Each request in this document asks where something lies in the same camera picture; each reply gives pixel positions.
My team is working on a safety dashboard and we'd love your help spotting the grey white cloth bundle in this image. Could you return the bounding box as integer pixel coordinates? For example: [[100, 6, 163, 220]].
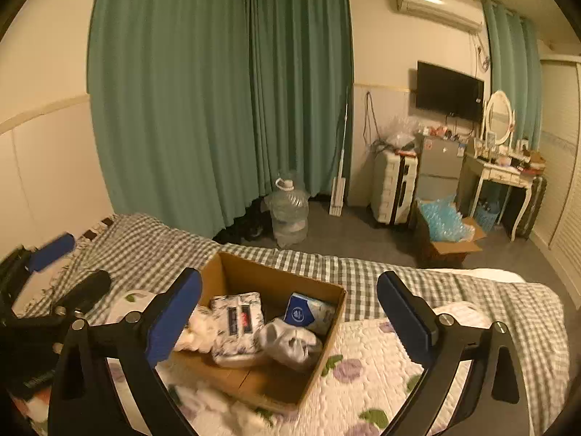
[[257, 318, 323, 373]]

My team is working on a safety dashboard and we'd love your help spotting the oval vanity mirror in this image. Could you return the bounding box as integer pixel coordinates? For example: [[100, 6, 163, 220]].
[[483, 90, 515, 146]]

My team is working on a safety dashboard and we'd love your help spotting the white hard suitcase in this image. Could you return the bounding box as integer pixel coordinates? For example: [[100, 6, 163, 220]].
[[370, 151, 418, 225]]

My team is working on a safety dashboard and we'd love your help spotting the brown cardboard box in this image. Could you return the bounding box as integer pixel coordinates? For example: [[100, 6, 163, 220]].
[[171, 252, 347, 413]]

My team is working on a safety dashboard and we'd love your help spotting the white dressing table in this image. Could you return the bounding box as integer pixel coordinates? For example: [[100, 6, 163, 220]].
[[464, 146, 547, 241]]

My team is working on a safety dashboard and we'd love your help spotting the white cotton ball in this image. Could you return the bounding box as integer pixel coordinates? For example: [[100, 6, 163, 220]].
[[173, 305, 218, 353]]

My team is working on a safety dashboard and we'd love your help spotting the large green curtain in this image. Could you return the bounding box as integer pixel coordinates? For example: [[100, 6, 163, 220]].
[[88, 0, 354, 237]]

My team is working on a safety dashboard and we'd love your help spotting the floral white quilt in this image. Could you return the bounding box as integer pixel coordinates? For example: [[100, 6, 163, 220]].
[[8, 287, 500, 436]]

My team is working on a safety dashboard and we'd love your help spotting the patterned tissue pack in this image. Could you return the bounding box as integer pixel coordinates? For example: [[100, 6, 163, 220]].
[[210, 292, 269, 368]]

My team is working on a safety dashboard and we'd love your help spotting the grey mini fridge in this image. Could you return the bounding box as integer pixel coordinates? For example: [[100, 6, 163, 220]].
[[415, 135, 464, 201]]

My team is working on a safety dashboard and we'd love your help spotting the clear water jug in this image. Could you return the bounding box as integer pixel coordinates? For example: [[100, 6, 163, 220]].
[[265, 177, 309, 248]]

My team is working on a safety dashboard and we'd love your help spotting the blue plastic basket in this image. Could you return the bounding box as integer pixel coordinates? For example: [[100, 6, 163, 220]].
[[475, 200, 500, 233]]

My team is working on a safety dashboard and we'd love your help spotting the blue white tissue pack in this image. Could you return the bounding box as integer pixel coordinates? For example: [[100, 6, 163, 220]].
[[283, 292, 336, 336]]

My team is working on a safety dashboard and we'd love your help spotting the grey checkered bed sheet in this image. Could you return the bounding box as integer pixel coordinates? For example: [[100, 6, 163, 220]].
[[20, 214, 569, 434]]

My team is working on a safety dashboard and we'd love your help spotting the clear plastic bag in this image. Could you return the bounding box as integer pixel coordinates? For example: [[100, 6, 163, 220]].
[[385, 116, 419, 149]]

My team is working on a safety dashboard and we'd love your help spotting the white air conditioner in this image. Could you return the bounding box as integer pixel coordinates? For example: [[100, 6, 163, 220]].
[[396, 0, 484, 35]]

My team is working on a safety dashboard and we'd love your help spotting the black wall television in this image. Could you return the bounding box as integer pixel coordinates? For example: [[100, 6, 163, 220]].
[[415, 61, 484, 122]]

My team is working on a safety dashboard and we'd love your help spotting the green window curtain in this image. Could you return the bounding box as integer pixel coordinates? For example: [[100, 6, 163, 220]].
[[483, 0, 542, 150]]

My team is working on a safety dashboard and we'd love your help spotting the white flat mop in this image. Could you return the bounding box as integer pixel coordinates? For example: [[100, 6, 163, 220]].
[[329, 85, 350, 217]]

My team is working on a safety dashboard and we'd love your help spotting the cardboard box of bottles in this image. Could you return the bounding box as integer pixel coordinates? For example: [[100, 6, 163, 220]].
[[414, 196, 485, 267]]

